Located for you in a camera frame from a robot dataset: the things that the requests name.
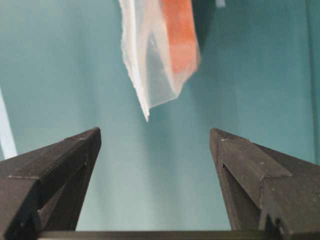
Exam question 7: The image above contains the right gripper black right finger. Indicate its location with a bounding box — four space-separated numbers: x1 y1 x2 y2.
209 128 320 240

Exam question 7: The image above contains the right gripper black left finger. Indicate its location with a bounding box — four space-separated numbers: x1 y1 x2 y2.
0 127 102 240

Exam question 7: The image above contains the clear zip bag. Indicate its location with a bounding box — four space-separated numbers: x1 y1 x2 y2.
119 0 192 120

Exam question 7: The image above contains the light blue tape strip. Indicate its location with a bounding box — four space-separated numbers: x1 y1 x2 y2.
0 91 18 160

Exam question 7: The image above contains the orange tape roll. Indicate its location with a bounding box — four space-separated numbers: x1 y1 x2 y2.
161 0 198 75

